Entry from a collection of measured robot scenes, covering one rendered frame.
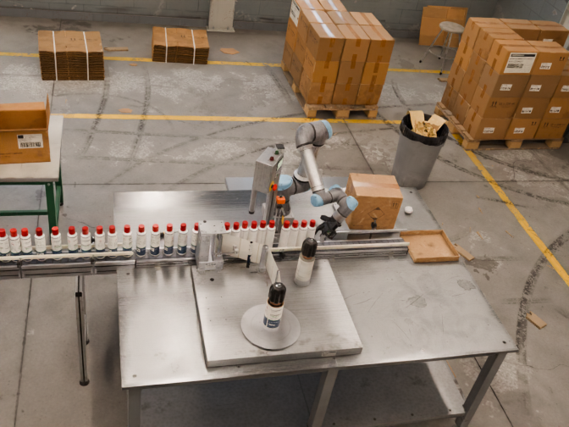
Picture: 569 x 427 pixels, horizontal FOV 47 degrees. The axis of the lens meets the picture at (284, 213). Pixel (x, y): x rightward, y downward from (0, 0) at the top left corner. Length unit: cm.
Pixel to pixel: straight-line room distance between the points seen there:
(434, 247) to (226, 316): 151
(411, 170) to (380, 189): 204
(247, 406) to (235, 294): 71
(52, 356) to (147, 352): 122
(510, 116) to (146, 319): 485
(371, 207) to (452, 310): 79
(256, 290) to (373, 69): 394
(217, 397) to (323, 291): 88
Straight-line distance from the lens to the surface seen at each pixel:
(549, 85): 723
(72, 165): 596
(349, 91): 705
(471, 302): 397
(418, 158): 603
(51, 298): 474
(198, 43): 786
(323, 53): 675
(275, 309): 323
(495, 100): 697
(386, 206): 409
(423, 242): 425
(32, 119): 476
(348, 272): 386
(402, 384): 421
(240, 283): 358
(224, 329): 334
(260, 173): 349
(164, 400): 387
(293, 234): 375
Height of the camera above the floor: 336
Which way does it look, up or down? 37 degrees down
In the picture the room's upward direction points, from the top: 11 degrees clockwise
